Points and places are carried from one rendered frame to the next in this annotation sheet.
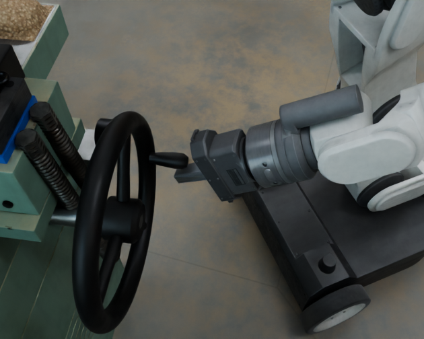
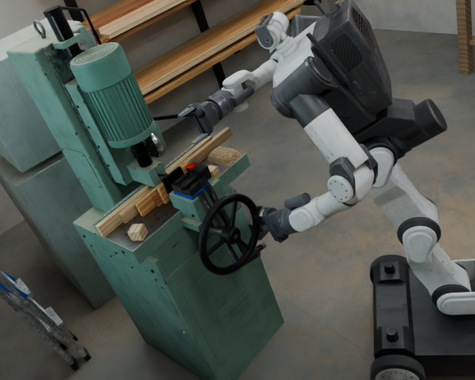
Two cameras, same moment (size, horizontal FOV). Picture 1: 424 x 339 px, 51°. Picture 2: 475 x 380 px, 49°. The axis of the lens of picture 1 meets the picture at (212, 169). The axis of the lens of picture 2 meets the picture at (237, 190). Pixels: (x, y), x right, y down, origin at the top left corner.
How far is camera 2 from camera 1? 1.27 m
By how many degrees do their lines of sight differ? 38
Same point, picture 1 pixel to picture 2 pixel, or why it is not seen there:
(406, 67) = (405, 200)
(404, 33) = not seen: hidden behind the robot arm
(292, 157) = (285, 218)
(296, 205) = (396, 298)
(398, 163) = (307, 222)
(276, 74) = (458, 216)
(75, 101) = not seen: hidden behind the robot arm
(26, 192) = (197, 211)
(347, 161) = (295, 220)
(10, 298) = (193, 263)
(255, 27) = (461, 177)
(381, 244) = (448, 341)
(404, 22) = not seen: hidden behind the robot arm
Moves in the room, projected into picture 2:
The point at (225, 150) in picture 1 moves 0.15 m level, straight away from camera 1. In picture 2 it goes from (271, 215) to (294, 188)
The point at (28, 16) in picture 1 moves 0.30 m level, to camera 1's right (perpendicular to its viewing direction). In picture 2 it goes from (230, 157) to (298, 163)
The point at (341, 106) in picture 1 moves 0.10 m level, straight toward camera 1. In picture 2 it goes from (298, 199) to (272, 216)
